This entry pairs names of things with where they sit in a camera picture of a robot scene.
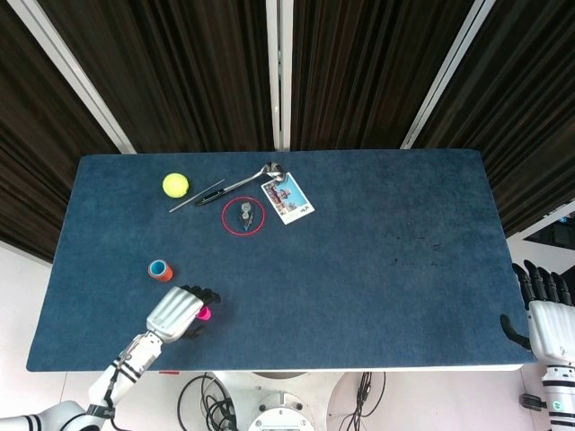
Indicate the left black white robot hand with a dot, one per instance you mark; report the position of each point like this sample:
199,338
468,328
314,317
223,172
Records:
173,314

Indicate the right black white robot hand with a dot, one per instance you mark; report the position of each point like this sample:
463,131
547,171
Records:
552,328

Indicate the pink plastic cup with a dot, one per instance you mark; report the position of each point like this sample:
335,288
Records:
206,314

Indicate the light blue plastic cup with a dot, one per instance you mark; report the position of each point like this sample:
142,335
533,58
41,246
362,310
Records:
157,268

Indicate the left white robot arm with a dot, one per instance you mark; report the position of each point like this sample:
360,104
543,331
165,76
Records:
130,363

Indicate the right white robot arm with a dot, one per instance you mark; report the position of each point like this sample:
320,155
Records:
559,395

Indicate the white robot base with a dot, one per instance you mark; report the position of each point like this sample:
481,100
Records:
278,404

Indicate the orange plastic cup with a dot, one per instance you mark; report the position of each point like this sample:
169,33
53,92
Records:
167,275

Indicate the thin metal chopstick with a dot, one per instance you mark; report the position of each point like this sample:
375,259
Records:
193,198

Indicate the yellow tennis ball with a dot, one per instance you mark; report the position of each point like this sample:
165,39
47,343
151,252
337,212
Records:
175,185

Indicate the photo postcard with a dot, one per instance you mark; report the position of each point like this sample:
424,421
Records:
287,197

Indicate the blue table cloth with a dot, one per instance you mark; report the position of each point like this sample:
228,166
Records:
337,292

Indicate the dark brown curtain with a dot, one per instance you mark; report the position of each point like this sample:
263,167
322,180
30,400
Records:
179,67
530,112
359,67
36,134

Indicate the white frame post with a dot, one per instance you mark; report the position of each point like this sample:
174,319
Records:
74,76
447,72
278,67

